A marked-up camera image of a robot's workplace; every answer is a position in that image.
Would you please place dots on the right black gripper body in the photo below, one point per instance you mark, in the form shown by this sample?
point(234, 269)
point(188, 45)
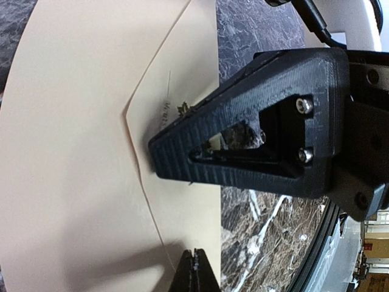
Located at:
point(359, 177)

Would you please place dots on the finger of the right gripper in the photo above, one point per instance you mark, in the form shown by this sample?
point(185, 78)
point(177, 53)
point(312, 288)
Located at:
point(275, 126)

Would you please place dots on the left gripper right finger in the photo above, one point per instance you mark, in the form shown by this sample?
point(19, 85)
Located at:
point(204, 278)

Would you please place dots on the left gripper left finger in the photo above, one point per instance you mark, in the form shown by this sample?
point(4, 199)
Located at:
point(182, 280)

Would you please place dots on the brown paper envelope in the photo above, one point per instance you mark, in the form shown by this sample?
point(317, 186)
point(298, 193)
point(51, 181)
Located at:
point(91, 82)

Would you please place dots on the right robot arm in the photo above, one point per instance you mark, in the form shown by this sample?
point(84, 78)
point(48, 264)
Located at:
point(347, 25)

